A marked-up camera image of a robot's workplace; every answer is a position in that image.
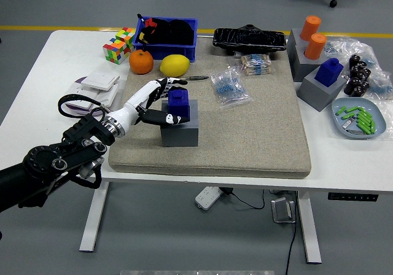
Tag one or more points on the empty clear plastic bag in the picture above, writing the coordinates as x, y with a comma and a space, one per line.
388, 115

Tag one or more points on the black glossy mirror device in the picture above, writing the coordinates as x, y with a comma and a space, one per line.
248, 40

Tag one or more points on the white power strip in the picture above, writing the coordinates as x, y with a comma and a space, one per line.
207, 199

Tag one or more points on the grey block with two holes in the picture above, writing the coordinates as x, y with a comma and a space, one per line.
296, 60

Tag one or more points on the white table leg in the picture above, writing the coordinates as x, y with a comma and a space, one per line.
93, 219
310, 229

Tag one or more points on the yellow lemon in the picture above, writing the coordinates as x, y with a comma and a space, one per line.
175, 65

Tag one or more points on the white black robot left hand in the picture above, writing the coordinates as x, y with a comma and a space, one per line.
135, 101

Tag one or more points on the blue seal stamp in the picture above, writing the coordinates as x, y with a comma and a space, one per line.
328, 72
179, 103

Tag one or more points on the white wall switch panel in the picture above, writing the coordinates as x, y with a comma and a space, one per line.
99, 81

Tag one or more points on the black power adapter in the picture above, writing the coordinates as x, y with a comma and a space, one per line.
227, 191

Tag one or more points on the small silver metal piece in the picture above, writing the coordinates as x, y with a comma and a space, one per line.
353, 132

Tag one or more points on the blue plastic bin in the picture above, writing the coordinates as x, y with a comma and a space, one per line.
181, 52

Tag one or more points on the light blue plate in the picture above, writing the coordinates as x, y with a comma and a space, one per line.
378, 118

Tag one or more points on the red fabric piece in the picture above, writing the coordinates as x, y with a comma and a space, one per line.
151, 22

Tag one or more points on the black grey pen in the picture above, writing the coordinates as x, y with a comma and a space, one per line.
196, 78

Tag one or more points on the green battery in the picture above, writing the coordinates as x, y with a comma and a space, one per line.
340, 111
372, 127
363, 128
348, 116
364, 118
364, 123
365, 113
352, 109

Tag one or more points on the grey square seal holder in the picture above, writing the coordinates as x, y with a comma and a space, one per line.
179, 137
316, 94

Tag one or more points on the black table control panel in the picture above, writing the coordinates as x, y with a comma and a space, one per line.
353, 196

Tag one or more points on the black fabric bundle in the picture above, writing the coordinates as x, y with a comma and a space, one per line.
178, 31

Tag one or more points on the orange fruit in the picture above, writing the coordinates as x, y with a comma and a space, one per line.
141, 61

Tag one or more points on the white usb stick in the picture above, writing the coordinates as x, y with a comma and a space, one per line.
347, 124

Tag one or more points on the clear bag of blue resistors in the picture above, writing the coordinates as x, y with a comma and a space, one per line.
382, 86
230, 87
331, 48

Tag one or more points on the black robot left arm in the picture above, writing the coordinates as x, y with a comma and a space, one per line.
61, 158

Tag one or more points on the clear bag of tan resistors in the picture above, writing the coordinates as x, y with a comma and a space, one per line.
255, 64

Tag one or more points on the multicoloured puzzle cube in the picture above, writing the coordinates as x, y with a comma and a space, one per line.
126, 37
116, 52

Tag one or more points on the beige textured mat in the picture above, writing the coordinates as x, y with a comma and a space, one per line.
245, 134

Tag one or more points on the orange cylinder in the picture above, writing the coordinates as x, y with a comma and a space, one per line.
310, 28
315, 46

